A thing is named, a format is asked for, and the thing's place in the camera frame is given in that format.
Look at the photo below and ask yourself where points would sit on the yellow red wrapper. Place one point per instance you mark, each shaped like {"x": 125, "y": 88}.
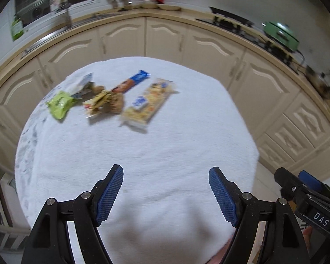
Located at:
{"x": 95, "y": 104}

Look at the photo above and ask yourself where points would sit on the metal faucet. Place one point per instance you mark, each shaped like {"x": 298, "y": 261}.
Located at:
{"x": 67, "y": 16}

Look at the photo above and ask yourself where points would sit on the cream kitchen cabinets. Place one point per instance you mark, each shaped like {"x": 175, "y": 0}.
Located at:
{"x": 209, "y": 46}

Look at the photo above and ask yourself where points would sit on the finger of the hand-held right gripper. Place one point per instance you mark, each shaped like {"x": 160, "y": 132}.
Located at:
{"x": 287, "y": 181}
{"x": 309, "y": 178}

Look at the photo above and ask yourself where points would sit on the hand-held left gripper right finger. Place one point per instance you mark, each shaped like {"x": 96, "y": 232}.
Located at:
{"x": 222, "y": 198}

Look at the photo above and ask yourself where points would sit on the white chair frame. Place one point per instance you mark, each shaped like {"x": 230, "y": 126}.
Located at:
{"x": 5, "y": 228}

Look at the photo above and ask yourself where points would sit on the cream plate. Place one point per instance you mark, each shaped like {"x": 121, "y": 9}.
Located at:
{"x": 167, "y": 7}

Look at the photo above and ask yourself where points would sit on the clear snack package blue label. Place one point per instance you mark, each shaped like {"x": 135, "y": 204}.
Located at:
{"x": 151, "y": 101}

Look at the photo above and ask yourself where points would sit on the green snack wrapper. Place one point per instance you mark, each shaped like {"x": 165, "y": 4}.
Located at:
{"x": 60, "y": 104}

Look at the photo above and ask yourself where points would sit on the pink white cup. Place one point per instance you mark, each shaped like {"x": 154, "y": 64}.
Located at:
{"x": 59, "y": 1}

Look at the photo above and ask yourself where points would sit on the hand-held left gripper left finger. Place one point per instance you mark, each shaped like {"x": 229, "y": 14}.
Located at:
{"x": 110, "y": 195}

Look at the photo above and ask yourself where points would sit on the white blue wrapper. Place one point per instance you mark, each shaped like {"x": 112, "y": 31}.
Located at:
{"x": 84, "y": 82}

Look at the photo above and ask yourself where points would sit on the green pot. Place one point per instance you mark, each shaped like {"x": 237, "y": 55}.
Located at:
{"x": 280, "y": 34}

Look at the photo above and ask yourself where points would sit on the black gas stove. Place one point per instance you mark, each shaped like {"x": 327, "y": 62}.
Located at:
{"x": 253, "y": 34}

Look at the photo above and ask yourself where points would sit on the blue brown snack bar wrapper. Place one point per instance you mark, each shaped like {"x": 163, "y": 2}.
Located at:
{"x": 132, "y": 81}

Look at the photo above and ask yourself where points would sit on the green bottle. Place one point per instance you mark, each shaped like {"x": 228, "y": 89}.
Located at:
{"x": 17, "y": 29}

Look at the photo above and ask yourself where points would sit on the round white-covered table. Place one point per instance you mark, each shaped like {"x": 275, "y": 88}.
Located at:
{"x": 154, "y": 148}

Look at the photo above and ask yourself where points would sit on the tan kitchen countertop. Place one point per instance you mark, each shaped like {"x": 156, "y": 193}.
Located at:
{"x": 198, "y": 15}

